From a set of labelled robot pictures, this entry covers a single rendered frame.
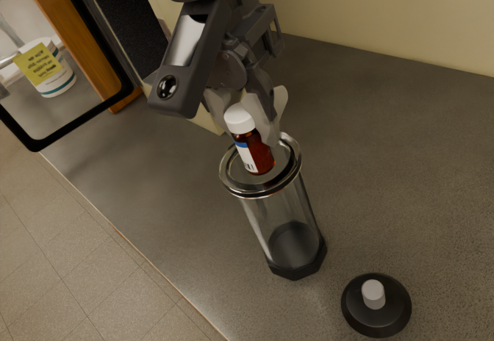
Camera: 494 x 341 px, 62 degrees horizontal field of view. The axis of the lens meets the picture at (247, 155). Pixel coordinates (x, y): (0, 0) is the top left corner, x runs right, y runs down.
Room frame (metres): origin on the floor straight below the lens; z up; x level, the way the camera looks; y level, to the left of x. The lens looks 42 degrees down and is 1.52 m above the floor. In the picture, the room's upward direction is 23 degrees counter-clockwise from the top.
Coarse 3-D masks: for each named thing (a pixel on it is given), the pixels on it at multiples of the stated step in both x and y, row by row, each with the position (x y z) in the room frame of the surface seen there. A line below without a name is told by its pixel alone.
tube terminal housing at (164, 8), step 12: (156, 0) 0.75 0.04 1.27; (168, 0) 0.76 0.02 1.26; (156, 12) 0.77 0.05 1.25; (168, 12) 0.76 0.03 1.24; (108, 24) 1.01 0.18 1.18; (168, 24) 0.75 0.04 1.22; (144, 84) 1.00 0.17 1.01; (204, 108) 0.76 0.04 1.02; (192, 120) 0.84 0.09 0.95; (204, 120) 0.78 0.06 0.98; (216, 132) 0.76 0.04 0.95
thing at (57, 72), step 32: (0, 0) 0.97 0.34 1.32; (32, 0) 0.98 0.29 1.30; (64, 0) 1.00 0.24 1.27; (0, 32) 0.95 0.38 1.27; (32, 32) 0.97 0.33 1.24; (64, 32) 0.99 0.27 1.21; (0, 64) 0.94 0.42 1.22; (32, 64) 0.96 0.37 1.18; (64, 64) 0.98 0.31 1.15; (96, 64) 1.00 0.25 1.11; (32, 96) 0.94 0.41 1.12; (64, 96) 0.96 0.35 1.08; (96, 96) 0.98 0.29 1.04; (32, 128) 0.93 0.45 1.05
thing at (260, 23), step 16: (176, 0) 0.38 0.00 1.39; (192, 0) 0.37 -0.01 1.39; (224, 0) 0.39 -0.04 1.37; (240, 0) 0.41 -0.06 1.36; (256, 0) 0.42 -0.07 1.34; (240, 16) 0.40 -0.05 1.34; (256, 16) 0.40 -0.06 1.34; (272, 16) 0.40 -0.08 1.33; (240, 32) 0.38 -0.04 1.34; (256, 32) 0.38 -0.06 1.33; (224, 48) 0.37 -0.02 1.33; (240, 48) 0.36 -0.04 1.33; (256, 48) 0.39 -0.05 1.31; (272, 48) 0.40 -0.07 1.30; (224, 64) 0.37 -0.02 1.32; (240, 64) 0.36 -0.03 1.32; (208, 80) 0.39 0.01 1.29; (224, 80) 0.38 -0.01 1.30; (240, 80) 0.36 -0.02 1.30
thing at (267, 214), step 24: (288, 144) 0.39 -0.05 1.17; (240, 168) 0.42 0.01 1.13; (288, 168) 0.35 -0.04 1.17; (240, 192) 0.35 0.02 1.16; (288, 192) 0.34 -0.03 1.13; (264, 216) 0.35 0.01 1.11; (288, 216) 0.34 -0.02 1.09; (312, 216) 0.37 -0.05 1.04; (264, 240) 0.36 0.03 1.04; (288, 240) 0.34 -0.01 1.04; (312, 240) 0.35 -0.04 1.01; (288, 264) 0.34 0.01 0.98
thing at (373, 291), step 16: (352, 288) 0.27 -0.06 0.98; (368, 288) 0.25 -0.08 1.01; (384, 288) 0.26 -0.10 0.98; (400, 288) 0.25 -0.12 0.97; (352, 304) 0.25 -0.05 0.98; (368, 304) 0.24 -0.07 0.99; (384, 304) 0.24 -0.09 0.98; (400, 304) 0.23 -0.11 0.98; (352, 320) 0.24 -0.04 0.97; (368, 320) 0.23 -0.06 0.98; (384, 320) 0.22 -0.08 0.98; (400, 320) 0.21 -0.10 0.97; (368, 336) 0.21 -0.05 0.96; (384, 336) 0.21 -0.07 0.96
